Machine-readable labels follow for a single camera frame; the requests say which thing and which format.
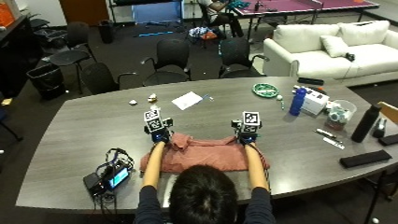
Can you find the person's right hand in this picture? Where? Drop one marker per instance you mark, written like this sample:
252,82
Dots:
247,137

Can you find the person's left hand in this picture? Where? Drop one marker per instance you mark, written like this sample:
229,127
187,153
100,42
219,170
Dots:
160,136

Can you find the pink shirt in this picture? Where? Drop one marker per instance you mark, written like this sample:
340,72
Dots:
199,153

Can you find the right white marker cube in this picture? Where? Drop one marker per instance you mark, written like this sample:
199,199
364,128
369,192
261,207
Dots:
251,122

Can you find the white marker cube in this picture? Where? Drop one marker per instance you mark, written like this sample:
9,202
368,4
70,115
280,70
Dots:
154,121
251,122

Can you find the left white marker cube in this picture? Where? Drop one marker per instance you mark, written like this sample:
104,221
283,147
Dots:
154,121

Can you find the small white and yellow object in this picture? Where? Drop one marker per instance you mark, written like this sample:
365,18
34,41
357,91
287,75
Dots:
152,98

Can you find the white paper sheet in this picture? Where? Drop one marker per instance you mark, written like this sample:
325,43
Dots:
187,100

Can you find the blue pen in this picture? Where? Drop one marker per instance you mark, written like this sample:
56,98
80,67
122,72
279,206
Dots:
206,97

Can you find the blue water bottle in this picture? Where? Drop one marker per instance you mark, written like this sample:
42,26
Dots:
297,101

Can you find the black device with lit screen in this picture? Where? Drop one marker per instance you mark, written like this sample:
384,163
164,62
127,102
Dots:
108,180

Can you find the black marker pen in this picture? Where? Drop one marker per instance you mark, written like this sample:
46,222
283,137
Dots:
328,134

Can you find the white box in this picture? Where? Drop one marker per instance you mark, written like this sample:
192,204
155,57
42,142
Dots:
315,101

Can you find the white flat strip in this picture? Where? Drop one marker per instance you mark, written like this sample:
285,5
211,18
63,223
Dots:
333,143

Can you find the the person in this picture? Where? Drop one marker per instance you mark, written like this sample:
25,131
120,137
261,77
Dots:
203,199

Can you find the black remote control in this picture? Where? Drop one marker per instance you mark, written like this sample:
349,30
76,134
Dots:
311,81

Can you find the black office chair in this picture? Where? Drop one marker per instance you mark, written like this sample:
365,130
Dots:
170,62
239,57
72,46
99,77

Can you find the clear plastic container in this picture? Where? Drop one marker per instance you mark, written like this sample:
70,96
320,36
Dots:
341,114

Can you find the black water bottle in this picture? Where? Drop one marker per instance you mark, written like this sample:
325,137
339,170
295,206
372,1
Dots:
365,123

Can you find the black flat case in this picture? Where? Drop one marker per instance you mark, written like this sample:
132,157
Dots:
365,158
389,140

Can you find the black waste bin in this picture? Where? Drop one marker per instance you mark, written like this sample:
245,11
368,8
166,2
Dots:
47,81

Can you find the white sofa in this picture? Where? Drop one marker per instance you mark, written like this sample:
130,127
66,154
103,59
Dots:
332,53

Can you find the wooden chair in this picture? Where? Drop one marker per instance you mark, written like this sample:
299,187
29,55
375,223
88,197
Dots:
389,112

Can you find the black controller on sofa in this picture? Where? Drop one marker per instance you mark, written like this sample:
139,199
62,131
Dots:
351,56

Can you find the white sofa cushion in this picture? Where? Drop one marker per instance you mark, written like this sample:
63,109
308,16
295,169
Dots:
335,45

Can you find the blue screen stand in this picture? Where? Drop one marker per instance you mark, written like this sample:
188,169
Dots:
158,12

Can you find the purple table-tennis table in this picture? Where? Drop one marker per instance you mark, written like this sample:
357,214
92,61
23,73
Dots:
299,6

